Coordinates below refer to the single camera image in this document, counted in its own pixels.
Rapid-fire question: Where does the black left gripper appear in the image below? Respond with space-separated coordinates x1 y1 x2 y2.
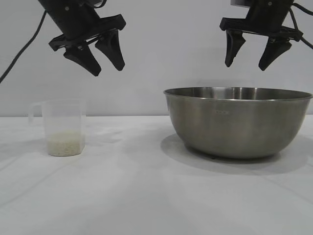
38 0 127 77

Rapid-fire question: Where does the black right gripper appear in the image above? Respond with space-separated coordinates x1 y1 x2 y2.
219 0 304 71

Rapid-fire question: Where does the clear plastic measuring cup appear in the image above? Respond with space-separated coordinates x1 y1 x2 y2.
28 98 87 157

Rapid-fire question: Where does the stainless steel mixing bowl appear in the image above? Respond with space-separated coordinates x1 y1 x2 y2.
163 86 313 160

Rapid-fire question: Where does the white uncooked rice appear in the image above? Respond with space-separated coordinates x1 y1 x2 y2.
47 131 85 157

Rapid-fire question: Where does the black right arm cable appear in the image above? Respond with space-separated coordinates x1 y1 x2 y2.
289 0 313 49

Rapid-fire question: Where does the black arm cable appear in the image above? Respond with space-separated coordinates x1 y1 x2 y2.
0 11 47 84
289 0 313 49

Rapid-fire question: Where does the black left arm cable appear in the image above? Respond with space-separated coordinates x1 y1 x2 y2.
0 11 47 84

